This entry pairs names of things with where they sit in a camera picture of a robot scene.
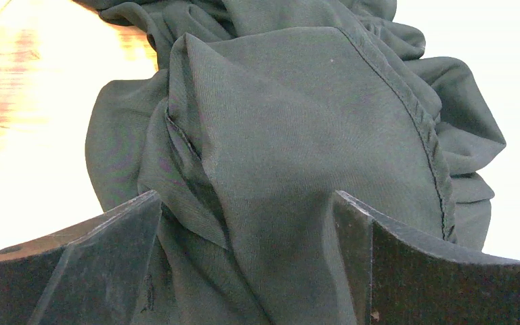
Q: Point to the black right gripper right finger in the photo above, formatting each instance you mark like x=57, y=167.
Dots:
x=400, y=275

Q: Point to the dark green cloth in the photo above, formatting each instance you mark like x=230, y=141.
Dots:
x=258, y=112

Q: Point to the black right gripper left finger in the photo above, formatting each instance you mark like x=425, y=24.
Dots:
x=88, y=273

